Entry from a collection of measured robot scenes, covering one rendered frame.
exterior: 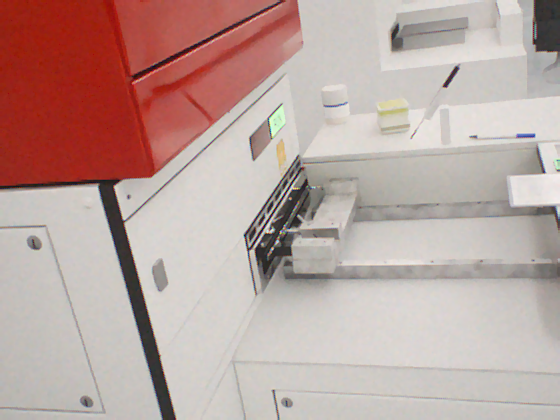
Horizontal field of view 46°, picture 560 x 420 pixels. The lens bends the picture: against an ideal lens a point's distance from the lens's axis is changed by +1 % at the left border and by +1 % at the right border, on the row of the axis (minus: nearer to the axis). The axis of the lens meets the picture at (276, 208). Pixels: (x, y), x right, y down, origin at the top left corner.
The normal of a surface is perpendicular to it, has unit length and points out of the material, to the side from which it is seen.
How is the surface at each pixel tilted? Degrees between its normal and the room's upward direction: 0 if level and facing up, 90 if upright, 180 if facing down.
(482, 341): 0
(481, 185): 90
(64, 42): 90
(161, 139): 90
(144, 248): 90
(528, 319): 0
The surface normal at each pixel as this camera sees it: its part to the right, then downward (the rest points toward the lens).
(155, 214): 0.95, -0.04
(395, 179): -0.26, 0.41
